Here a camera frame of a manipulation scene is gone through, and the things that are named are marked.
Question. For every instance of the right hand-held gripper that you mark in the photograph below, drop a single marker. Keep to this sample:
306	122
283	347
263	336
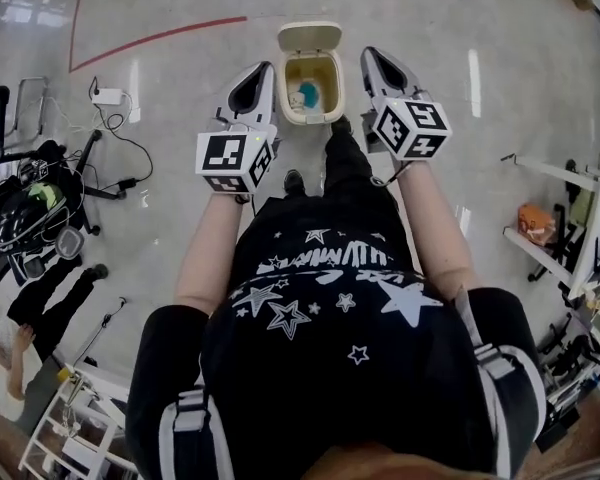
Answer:
410	128

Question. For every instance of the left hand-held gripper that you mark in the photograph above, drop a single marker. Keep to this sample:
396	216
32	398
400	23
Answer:
220	155

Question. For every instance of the cream trash bin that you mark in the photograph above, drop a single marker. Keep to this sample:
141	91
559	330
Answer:
286	108

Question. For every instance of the cream trash bin lid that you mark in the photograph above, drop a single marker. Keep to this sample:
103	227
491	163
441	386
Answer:
307	35

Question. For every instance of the person's right forearm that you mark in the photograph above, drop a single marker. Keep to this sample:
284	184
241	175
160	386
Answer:
437	228

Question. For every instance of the person's left forearm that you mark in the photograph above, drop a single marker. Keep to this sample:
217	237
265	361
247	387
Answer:
207	258

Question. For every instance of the person's right black shoe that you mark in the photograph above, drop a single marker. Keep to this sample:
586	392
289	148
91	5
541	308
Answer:
341	125

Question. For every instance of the person's black shoe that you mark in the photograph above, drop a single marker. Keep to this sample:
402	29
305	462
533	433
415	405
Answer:
294	182
341	125

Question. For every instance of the person's black trouser legs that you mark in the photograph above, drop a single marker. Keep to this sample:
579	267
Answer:
347	168

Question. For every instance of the person's left black shoe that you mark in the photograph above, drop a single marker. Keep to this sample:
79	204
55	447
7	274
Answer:
294	182

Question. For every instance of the white waste item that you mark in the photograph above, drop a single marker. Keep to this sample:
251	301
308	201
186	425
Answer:
296	102

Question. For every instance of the blue waste item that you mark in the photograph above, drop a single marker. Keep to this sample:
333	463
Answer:
310	95

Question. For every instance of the white power strip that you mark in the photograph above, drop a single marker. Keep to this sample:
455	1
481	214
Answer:
109	96

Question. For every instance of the black office chair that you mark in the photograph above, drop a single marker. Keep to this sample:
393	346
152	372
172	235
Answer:
87	178

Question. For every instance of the orange bag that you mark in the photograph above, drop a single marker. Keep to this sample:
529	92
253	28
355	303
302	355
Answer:
535	220

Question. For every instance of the white shelf unit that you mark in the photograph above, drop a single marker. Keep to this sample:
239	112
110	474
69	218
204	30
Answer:
570	218

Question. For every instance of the black helmet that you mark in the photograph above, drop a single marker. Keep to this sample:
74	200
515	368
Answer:
20	223

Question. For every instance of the black star print shirt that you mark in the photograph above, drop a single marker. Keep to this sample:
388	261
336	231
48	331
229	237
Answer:
330	368

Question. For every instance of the grey metal frame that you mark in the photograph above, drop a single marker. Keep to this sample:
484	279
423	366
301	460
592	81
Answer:
30	108

